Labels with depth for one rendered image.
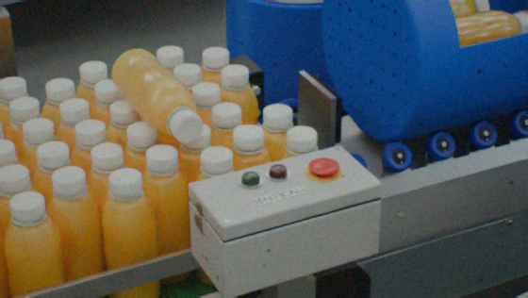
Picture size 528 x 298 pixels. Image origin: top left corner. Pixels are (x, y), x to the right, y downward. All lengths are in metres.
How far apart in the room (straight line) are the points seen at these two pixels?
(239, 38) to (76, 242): 0.78
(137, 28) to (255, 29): 2.50
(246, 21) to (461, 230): 0.58
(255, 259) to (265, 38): 0.81
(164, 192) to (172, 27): 3.11
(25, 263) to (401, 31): 0.59
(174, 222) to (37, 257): 0.19
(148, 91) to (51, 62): 2.83
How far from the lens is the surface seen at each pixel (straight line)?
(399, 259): 1.59
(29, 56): 4.21
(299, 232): 1.16
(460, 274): 1.74
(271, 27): 1.88
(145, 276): 1.28
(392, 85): 1.48
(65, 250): 1.28
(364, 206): 1.19
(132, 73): 1.36
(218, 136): 1.38
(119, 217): 1.24
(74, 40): 4.31
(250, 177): 1.17
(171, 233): 1.31
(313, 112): 1.53
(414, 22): 1.41
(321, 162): 1.20
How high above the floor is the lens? 1.72
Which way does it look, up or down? 30 degrees down
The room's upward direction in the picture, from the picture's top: straight up
